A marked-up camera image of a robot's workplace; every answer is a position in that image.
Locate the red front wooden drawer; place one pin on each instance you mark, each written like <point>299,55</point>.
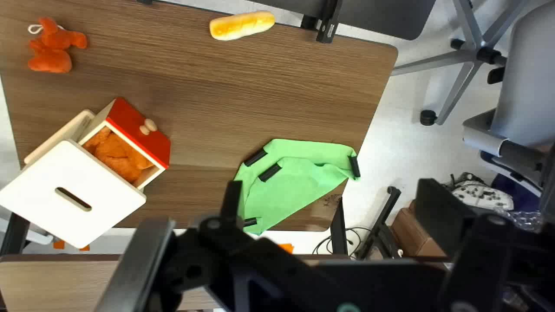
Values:
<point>127,143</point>

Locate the grey office chair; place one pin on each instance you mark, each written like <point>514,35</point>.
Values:
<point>519,46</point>

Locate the green folded cloth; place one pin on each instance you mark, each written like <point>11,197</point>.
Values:
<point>286,176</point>

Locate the orange plush toy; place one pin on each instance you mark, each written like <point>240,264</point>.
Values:
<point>51,46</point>

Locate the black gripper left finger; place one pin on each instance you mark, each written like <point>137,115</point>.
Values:
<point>132,287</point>

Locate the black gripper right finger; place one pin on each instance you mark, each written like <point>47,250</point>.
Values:
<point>479,269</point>

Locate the black cardboard box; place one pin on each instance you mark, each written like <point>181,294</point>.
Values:
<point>446,216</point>

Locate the wooden table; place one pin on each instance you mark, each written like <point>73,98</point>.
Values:
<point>217,101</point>

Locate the white wooden box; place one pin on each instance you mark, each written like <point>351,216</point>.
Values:
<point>66,191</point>

